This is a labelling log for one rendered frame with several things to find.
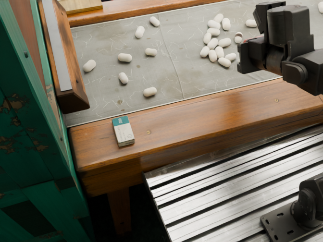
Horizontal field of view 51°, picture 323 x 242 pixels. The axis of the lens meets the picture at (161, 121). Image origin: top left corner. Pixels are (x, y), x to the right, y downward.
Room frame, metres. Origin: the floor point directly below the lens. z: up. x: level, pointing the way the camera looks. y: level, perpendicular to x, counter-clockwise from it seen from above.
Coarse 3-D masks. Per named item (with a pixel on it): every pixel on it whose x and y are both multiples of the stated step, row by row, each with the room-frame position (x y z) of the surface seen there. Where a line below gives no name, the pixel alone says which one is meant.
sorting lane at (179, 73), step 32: (256, 0) 0.85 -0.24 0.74; (288, 0) 0.87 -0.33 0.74; (320, 0) 0.89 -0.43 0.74; (96, 32) 0.64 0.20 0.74; (128, 32) 0.66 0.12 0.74; (160, 32) 0.67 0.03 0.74; (192, 32) 0.69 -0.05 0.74; (224, 32) 0.70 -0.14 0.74; (256, 32) 0.72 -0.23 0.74; (320, 32) 0.75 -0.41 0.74; (96, 64) 0.54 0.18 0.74; (128, 64) 0.55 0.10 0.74; (160, 64) 0.56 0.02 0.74; (192, 64) 0.57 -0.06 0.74; (96, 96) 0.44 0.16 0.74; (128, 96) 0.45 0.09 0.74; (160, 96) 0.46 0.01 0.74; (192, 96) 0.48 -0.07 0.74
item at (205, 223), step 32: (320, 128) 0.47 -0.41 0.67; (192, 160) 0.34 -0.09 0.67; (224, 160) 0.36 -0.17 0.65; (256, 160) 0.36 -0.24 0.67; (288, 160) 0.37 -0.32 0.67; (320, 160) 0.38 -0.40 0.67; (160, 192) 0.25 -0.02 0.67; (192, 192) 0.26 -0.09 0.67; (224, 192) 0.27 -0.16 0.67; (256, 192) 0.28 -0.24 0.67; (288, 192) 0.29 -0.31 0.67; (192, 224) 0.19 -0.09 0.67; (224, 224) 0.20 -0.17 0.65; (256, 224) 0.21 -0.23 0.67
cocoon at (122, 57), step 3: (120, 54) 0.56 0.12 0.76; (123, 54) 0.56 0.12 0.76; (126, 54) 0.56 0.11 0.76; (129, 54) 0.57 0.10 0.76; (120, 57) 0.55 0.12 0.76; (123, 57) 0.55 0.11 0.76; (126, 57) 0.56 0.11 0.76; (129, 57) 0.56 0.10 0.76; (120, 60) 0.55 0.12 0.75; (123, 60) 0.55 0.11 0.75; (126, 60) 0.55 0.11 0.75; (129, 60) 0.55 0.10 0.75
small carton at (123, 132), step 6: (114, 120) 0.36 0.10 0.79; (120, 120) 0.36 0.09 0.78; (126, 120) 0.36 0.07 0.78; (114, 126) 0.34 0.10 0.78; (120, 126) 0.34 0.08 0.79; (126, 126) 0.35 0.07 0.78; (114, 132) 0.34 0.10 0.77; (120, 132) 0.33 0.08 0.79; (126, 132) 0.33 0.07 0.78; (132, 132) 0.33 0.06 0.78; (120, 138) 0.32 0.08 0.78; (126, 138) 0.32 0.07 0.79; (132, 138) 0.32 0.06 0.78; (120, 144) 0.31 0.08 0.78; (126, 144) 0.31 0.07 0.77
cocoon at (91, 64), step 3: (90, 60) 0.53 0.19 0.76; (93, 60) 0.53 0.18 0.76; (87, 63) 0.52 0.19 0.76; (90, 63) 0.52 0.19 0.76; (93, 63) 0.52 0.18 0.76; (84, 66) 0.51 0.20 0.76; (87, 66) 0.51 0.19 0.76; (90, 66) 0.51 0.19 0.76; (93, 66) 0.52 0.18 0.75; (84, 69) 0.50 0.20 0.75; (87, 69) 0.51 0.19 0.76; (90, 69) 0.51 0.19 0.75
